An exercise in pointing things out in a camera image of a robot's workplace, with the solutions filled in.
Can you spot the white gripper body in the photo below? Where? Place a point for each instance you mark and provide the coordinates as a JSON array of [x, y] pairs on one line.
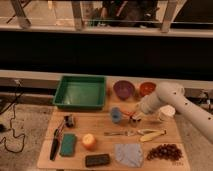
[[138, 109]]

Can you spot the orange red pepper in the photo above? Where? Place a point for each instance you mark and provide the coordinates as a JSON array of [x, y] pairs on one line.
[[125, 113]]

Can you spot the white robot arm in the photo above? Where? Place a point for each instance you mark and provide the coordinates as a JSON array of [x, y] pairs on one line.
[[168, 93]]

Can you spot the small metal cup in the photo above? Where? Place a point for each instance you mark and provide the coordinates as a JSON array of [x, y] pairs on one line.
[[134, 122]]

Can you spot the blue plastic cup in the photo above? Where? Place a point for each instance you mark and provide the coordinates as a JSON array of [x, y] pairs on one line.
[[116, 115]]

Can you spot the white cup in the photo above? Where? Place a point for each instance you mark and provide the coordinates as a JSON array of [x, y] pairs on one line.
[[166, 113]]

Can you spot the silver fork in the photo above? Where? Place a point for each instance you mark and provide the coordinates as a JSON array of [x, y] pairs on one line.
[[125, 133]]

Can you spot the orange bowl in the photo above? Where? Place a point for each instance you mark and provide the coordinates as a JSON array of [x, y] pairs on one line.
[[146, 88]]

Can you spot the yellow banana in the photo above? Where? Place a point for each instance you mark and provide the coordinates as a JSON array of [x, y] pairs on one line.
[[150, 135]]

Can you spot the purple bowl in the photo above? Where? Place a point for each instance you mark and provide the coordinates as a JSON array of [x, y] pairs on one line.
[[124, 89]]

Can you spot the grey blue cloth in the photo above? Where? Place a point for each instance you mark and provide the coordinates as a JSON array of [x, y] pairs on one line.
[[130, 155]]

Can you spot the bunch of dark grapes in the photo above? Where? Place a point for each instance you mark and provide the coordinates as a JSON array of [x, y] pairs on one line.
[[165, 151]]

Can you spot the orange fruit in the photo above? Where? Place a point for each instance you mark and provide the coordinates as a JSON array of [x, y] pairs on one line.
[[89, 141]]

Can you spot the green plastic tray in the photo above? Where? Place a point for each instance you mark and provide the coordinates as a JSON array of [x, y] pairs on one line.
[[80, 93]]

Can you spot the small black metal clip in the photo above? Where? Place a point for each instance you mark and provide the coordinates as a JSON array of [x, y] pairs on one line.
[[69, 121]]

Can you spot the green sponge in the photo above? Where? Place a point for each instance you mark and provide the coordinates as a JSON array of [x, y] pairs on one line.
[[68, 145]]

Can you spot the person in background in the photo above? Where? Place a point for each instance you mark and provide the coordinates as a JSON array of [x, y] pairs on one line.
[[133, 13]]

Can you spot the black handled knife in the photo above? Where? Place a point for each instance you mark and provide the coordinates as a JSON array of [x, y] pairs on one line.
[[55, 141]]

